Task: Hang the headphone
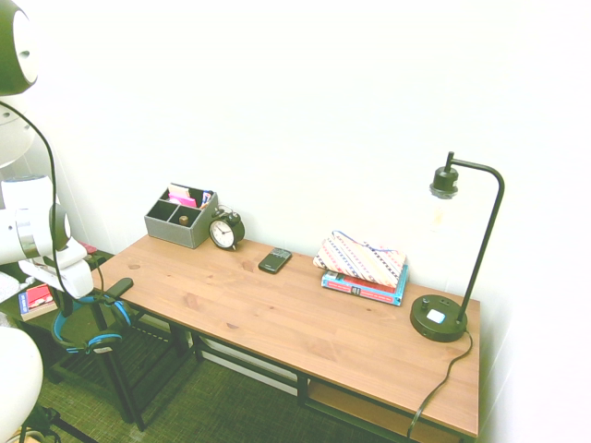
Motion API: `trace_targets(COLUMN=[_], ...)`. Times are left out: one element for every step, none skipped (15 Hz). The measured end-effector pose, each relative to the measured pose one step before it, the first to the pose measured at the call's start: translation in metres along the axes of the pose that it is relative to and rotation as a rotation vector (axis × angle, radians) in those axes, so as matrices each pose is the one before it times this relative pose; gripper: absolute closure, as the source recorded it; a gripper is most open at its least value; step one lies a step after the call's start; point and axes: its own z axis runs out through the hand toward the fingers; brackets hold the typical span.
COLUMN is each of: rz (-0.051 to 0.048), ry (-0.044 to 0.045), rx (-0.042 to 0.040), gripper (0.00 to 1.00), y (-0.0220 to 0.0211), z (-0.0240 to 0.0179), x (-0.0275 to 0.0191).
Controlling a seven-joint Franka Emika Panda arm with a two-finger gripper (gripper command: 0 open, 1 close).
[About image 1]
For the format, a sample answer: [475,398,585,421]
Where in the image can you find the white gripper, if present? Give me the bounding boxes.
[17,241,117,320]

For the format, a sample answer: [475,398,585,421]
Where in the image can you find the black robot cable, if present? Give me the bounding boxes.
[0,100,108,306]

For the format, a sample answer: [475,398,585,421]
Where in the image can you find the striped fabric pouch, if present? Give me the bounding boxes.
[312,230,408,290]

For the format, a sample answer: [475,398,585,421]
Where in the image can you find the black lamp power cable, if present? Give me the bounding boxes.
[405,329,475,440]

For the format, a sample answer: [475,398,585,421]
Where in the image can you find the black side table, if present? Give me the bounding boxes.
[0,239,116,385]

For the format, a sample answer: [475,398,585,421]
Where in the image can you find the wooden desk with black frame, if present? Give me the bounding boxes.
[90,233,482,443]

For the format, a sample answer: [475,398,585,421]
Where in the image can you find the grey desk organizer box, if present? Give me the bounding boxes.
[143,182,219,250]

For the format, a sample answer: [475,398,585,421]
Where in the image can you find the blue book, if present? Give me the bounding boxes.
[320,263,411,307]

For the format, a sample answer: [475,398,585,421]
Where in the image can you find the black headphone hanger hook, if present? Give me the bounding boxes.
[102,277,136,297]

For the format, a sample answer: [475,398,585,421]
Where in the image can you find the black twin bell alarm clock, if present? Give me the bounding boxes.
[208,204,247,252]

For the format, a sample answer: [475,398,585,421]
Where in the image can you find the black tripod stand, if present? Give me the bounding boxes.
[18,404,101,443]

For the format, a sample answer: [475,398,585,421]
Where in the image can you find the black smartphone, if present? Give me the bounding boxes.
[257,246,294,276]

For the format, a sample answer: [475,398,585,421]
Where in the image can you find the wrist camera with red mount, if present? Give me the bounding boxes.
[73,241,101,269]

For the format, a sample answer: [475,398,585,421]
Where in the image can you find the red and white book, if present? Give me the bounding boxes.
[18,282,60,323]

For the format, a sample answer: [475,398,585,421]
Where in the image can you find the black and blue headphones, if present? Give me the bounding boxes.
[50,292,134,357]

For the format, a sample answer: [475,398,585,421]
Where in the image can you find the black desk lamp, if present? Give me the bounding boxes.
[409,150,506,344]

